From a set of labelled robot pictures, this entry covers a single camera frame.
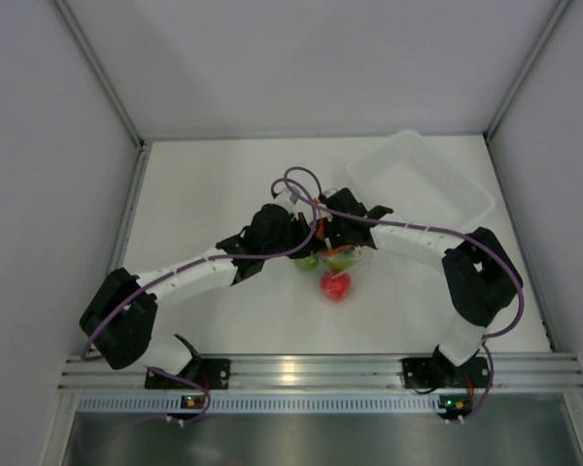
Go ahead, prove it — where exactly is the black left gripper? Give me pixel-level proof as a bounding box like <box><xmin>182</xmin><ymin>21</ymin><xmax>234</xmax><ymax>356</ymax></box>
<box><xmin>262</xmin><ymin>211</ymin><xmax>325</xmax><ymax>258</ymax></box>

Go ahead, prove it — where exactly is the green fake apple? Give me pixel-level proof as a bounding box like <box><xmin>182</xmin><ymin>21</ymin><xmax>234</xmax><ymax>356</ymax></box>
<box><xmin>322</xmin><ymin>250</ymin><xmax>358</xmax><ymax>271</ymax></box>

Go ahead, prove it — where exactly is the green fake lime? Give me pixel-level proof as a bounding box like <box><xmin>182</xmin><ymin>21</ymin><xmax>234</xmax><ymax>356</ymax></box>
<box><xmin>293</xmin><ymin>255</ymin><xmax>320</xmax><ymax>272</ymax></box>

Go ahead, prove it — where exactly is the clear zip top bag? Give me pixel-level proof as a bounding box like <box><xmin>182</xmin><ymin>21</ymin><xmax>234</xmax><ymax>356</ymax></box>
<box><xmin>291</xmin><ymin>198</ymin><xmax>370</xmax><ymax>307</ymax></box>

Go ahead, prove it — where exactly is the red fake tomato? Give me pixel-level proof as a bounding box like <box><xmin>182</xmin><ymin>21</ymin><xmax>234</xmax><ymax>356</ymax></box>
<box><xmin>320</xmin><ymin>271</ymin><xmax>352</xmax><ymax>303</ymax></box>

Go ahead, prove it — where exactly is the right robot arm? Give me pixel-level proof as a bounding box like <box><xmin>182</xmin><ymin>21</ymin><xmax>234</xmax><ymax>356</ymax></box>
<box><xmin>318</xmin><ymin>188</ymin><xmax>525</xmax><ymax>394</ymax></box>

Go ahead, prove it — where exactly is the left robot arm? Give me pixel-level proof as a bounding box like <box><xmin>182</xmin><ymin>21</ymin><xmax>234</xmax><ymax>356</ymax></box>
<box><xmin>80</xmin><ymin>203</ymin><xmax>317</xmax><ymax>388</ymax></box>

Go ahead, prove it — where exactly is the white perforated plastic basket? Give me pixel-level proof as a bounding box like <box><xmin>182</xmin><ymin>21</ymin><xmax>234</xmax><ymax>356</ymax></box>
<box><xmin>345</xmin><ymin>130</ymin><xmax>496</xmax><ymax>232</ymax></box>

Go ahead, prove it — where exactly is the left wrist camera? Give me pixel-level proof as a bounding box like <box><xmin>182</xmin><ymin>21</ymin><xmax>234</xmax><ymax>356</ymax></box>
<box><xmin>273</xmin><ymin>188</ymin><xmax>298</xmax><ymax>212</ymax></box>

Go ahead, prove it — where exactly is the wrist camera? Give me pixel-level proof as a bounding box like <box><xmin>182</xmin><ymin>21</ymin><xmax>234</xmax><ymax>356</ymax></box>
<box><xmin>273</xmin><ymin>188</ymin><xmax>298</xmax><ymax>212</ymax></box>
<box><xmin>318</xmin><ymin>187</ymin><xmax>341</xmax><ymax>199</ymax></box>

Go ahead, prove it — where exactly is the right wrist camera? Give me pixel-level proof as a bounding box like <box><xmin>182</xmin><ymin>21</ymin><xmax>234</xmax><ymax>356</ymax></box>
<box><xmin>318</xmin><ymin>187</ymin><xmax>341</xmax><ymax>199</ymax></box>

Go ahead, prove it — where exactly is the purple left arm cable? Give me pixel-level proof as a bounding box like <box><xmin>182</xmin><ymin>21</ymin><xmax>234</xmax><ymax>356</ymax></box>
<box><xmin>80</xmin><ymin>178</ymin><xmax>322</xmax><ymax>361</ymax></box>

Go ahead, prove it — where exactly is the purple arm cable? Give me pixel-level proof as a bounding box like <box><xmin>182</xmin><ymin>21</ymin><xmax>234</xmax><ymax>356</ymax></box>
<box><xmin>282</xmin><ymin>165</ymin><xmax>525</xmax><ymax>428</ymax></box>
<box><xmin>80</xmin><ymin>178</ymin><xmax>322</xmax><ymax>361</ymax></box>

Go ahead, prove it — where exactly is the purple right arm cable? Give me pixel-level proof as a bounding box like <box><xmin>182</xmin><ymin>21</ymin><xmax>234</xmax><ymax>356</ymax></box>
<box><xmin>282</xmin><ymin>165</ymin><xmax>525</xmax><ymax>428</ymax></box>

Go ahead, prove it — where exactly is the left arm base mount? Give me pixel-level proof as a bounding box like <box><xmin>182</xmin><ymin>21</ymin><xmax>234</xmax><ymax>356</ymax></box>
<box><xmin>145</xmin><ymin>357</ymin><xmax>231</xmax><ymax>390</ymax></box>

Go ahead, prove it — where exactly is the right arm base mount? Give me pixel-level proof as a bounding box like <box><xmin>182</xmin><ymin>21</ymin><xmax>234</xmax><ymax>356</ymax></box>
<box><xmin>401</xmin><ymin>357</ymin><xmax>491</xmax><ymax>392</ymax></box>

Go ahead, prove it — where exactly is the aluminium mounting rail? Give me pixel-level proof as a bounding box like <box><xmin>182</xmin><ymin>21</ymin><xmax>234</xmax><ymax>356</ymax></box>
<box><xmin>58</xmin><ymin>353</ymin><xmax>583</xmax><ymax>392</ymax></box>

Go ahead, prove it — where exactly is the white slotted cable duct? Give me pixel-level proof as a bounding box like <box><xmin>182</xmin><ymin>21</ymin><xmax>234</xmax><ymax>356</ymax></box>
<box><xmin>78</xmin><ymin>393</ymin><xmax>470</xmax><ymax>416</ymax></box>

